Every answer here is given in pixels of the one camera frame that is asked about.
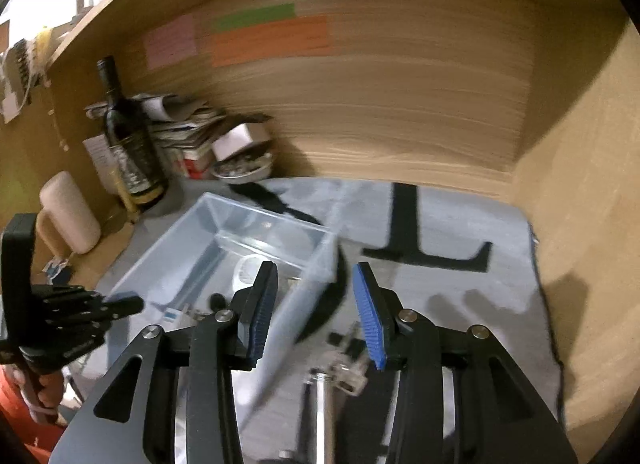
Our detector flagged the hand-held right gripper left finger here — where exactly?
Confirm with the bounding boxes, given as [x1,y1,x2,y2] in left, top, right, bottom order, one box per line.
[49,260,279,464]

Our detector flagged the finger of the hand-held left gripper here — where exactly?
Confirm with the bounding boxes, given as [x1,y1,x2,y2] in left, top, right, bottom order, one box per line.
[99,295,145,320]

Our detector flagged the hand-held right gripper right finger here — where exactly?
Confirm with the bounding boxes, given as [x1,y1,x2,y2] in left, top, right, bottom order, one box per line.
[351,261,578,464]

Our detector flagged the white handheld massager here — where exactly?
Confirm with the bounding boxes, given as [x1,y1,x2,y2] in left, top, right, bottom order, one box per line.
[231,254,273,290]

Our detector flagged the small clear plastic piece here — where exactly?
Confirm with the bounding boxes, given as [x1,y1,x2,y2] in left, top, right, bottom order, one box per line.
[327,354,369,396]

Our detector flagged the clear plastic container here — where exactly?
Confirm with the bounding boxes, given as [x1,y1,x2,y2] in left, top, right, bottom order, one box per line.
[105,193,340,427]

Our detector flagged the silver metal cylinder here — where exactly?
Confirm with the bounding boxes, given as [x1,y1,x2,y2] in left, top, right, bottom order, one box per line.
[310,369,338,464]

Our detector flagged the person's left hand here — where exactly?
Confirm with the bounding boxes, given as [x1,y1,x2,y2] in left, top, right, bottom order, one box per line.
[37,373,65,420]

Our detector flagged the black plastic clips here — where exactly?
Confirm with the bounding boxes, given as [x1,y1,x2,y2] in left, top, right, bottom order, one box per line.
[327,329,368,352]

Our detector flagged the small blue white wrapper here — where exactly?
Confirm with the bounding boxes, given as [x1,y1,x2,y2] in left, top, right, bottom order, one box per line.
[43,257,72,280]

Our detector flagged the cream cup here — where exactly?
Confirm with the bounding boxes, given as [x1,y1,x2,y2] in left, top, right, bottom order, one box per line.
[39,171,102,257]

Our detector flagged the yellow pencil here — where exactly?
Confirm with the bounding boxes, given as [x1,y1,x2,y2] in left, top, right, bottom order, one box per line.
[117,169,142,223]

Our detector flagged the grey mat with black letters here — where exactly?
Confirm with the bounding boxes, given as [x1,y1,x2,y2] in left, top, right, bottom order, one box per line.
[75,177,566,464]

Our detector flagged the white paper note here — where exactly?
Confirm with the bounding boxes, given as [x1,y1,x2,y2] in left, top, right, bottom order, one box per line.
[82,134,121,195]

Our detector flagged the white bowl of small bits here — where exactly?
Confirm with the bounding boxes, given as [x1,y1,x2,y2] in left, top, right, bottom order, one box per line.
[210,150,275,181]

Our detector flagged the dark wine bottle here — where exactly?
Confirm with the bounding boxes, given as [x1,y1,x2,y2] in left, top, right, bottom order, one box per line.
[96,57,168,205]

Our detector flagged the person's red clothing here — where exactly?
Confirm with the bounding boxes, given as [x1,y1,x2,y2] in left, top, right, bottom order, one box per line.
[0,364,71,464]

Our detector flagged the small pink box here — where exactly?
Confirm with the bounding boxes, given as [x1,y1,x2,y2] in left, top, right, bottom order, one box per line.
[212,121,273,161]

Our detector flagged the stack of magazines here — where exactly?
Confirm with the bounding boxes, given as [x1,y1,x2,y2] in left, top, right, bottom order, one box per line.
[85,93,273,180]

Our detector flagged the pink sticky note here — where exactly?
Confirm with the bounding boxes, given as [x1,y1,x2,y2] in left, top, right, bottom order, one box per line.
[144,13,197,70]

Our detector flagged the orange sticky note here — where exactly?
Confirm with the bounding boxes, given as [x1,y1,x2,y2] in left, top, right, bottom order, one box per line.
[210,15,331,68]

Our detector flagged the green sticky note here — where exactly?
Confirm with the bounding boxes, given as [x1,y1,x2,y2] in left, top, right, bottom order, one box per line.
[212,3,297,31]

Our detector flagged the white charging cable with adapter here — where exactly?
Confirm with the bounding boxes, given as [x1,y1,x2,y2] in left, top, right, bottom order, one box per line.
[0,87,32,124]

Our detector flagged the patterned strap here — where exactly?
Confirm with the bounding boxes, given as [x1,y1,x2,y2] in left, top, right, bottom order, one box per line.
[9,38,32,95]

